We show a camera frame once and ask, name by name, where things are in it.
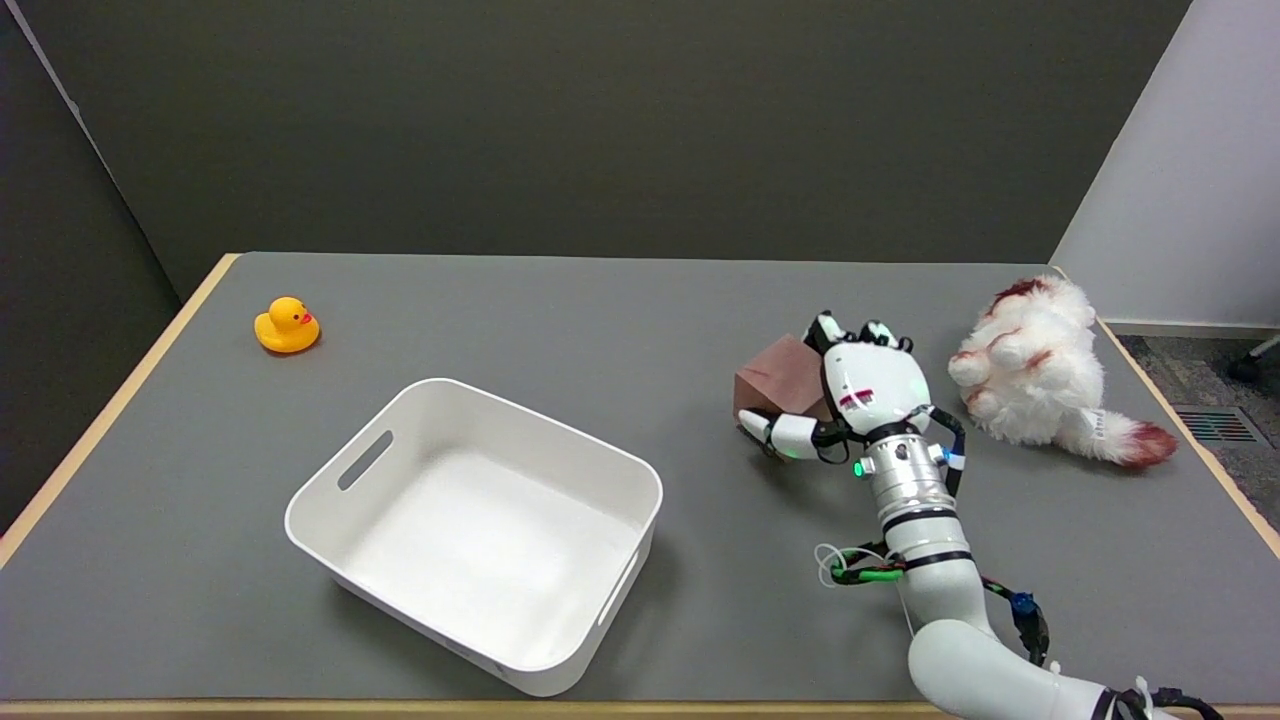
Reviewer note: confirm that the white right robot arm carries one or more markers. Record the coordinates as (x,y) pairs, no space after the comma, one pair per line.
(930,560)

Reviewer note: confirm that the white and red plush toy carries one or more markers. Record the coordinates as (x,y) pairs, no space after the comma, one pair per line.
(1035,375)

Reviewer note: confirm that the brown wooden cube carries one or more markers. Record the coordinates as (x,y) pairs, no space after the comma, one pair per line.
(780,385)

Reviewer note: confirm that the floor vent grille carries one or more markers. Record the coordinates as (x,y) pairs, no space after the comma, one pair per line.
(1222,425)

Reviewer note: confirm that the yellow rubber duck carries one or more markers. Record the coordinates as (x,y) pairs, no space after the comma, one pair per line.
(287,325)

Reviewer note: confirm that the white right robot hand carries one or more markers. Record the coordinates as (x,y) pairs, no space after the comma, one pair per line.
(870,390)

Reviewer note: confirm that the white plastic bin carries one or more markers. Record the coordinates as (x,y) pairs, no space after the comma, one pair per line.
(475,530)

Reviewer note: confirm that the black chair caster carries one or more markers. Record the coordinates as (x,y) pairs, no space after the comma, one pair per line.
(1250,362)

